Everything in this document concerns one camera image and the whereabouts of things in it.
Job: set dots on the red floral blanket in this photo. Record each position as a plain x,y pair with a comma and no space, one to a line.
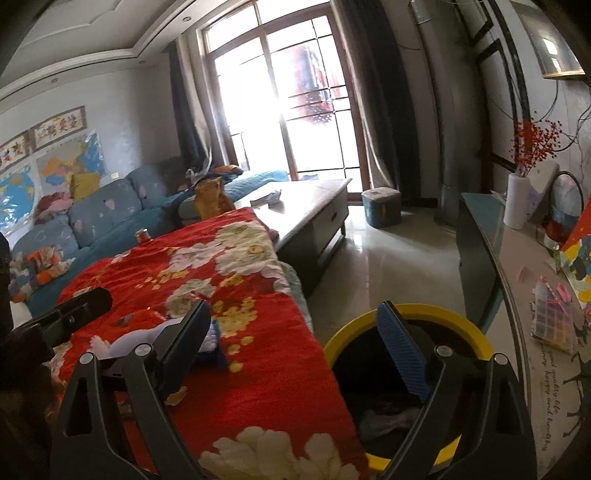
270,408

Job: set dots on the wall mounted television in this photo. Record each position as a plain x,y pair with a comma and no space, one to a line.
554,55

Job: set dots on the blue sectional sofa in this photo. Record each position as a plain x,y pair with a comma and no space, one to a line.
156,197

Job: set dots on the framed calligraphy right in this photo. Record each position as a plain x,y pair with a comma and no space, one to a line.
58,127

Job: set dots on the glass balcony door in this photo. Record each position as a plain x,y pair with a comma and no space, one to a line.
282,94

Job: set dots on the bead organiser box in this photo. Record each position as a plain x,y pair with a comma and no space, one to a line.
552,322

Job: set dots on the colourful portrait painting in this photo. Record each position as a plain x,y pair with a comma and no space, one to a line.
575,258

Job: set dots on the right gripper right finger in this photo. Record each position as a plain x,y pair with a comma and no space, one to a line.
479,399

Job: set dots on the white coffee table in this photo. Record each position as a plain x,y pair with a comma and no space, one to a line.
310,221

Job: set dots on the white cylindrical vase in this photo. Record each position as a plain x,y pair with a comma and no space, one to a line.
516,205

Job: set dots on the china map poster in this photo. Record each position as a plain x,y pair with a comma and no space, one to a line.
82,155

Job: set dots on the dark left curtain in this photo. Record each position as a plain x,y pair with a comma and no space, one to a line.
193,133

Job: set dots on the red drink can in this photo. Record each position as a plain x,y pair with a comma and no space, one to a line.
142,236

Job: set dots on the world map poster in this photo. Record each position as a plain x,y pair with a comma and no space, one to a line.
17,200

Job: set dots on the white foam fruit net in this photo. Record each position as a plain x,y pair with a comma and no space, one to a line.
122,346

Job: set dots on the dark curtain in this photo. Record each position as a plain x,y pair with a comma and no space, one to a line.
193,133
383,92

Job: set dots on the yellow rimmed trash bin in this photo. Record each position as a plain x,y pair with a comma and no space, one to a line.
381,406

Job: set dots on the pile of pink clothes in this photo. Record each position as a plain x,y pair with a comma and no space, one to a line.
50,206

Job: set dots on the patterned orange blanket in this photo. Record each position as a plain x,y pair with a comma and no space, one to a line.
30,272

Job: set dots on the framed calligraphy left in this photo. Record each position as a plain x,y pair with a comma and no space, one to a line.
14,151

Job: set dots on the blue storage stool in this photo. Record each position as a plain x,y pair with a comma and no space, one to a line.
382,207

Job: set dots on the silver standing air conditioner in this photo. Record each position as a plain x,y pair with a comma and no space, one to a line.
459,101

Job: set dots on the dark right curtain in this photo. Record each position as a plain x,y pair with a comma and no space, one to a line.
383,92

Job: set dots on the yellow cushion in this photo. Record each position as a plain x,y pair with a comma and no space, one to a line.
83,185

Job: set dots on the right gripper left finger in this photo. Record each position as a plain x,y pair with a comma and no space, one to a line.
90,441

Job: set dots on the red berry branches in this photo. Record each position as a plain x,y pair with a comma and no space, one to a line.
536,142

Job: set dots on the framed calligraphy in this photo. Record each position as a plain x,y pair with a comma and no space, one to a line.
14,151
58,127

